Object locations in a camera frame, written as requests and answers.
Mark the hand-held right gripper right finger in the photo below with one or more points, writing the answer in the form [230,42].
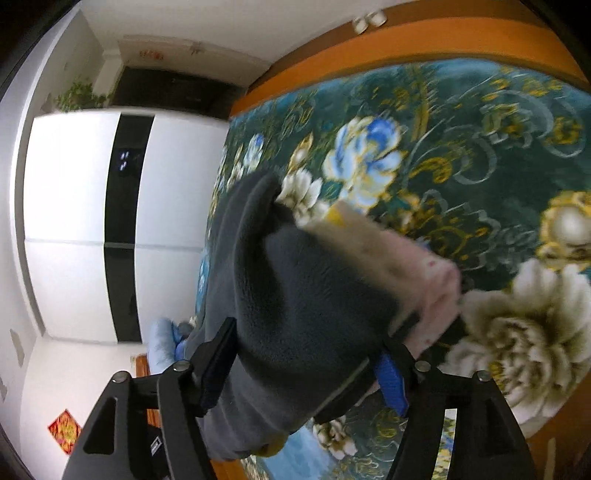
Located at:
[392,381]

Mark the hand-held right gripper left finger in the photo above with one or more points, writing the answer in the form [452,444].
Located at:
[217,374]

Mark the pink beige garment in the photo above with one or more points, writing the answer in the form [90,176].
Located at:
[401,258]

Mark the folded grey quilt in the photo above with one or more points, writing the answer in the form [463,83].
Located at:
[161,344]

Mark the white wardrobe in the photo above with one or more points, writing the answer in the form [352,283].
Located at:
[69,184]

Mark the teal floral blanket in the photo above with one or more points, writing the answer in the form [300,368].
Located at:
[461,138]

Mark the dark door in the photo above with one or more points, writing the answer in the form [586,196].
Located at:
[175,92]

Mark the green potted plant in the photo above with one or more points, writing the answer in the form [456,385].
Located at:
[81,94]

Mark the small white object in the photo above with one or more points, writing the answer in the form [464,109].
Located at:
[361,24]
[377,17]

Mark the red diamond wall decoration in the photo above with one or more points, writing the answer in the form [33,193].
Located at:
[64,431]

